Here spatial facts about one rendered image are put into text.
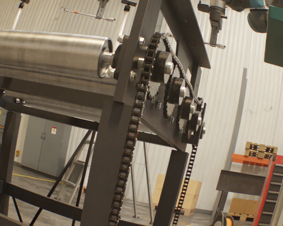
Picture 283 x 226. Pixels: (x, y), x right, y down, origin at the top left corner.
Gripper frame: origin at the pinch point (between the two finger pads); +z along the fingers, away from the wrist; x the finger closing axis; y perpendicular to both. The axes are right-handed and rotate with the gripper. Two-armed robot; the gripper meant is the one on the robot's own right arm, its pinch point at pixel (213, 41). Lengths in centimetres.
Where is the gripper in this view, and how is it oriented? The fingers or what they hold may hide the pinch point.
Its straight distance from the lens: 214.0
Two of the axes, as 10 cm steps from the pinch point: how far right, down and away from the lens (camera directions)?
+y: 9.6, 1.9, -2.1
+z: -2.2, 9.7, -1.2
